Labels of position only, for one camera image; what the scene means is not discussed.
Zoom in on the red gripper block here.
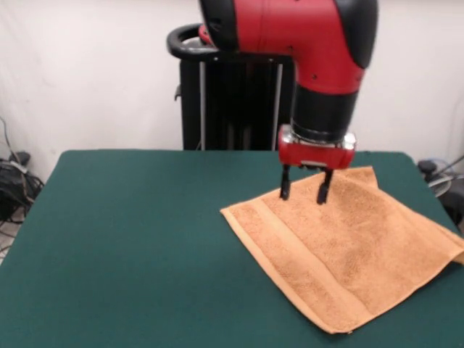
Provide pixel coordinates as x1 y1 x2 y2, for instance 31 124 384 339
278 124 357 205

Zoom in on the orange terry towel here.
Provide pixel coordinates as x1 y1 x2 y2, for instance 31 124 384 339
220 165 464 335

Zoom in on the silver round stand base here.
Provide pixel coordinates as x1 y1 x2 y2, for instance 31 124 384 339
427 173 454 199

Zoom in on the black chair base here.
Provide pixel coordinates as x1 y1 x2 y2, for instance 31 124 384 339
442 188 464 233

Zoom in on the dark green table cloth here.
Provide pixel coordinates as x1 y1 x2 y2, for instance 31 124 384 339
0 149 464 348

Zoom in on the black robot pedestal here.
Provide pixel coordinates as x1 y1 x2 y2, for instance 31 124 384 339
166 22 302 152

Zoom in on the black cable bundle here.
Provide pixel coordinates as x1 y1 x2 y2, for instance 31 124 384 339
0 115 46 254

